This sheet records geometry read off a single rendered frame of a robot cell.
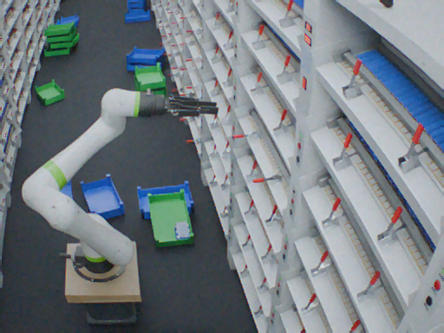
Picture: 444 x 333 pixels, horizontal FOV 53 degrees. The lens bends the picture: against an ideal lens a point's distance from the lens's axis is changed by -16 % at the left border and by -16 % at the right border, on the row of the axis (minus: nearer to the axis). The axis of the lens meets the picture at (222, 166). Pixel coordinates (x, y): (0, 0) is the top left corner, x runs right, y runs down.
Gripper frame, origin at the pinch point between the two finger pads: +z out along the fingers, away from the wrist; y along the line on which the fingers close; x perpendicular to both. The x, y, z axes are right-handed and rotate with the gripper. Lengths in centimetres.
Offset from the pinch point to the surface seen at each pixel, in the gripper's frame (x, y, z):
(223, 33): -11, 55, 14
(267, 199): 24.8, -20.7, 23.2
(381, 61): -56, -71, 19
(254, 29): -31.4, 6.9, 12.8
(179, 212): 93, 51, 9
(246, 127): 8.1, 1.7, 16.8
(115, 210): 100, 59, -25
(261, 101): -10.9, -12.2, 14.6
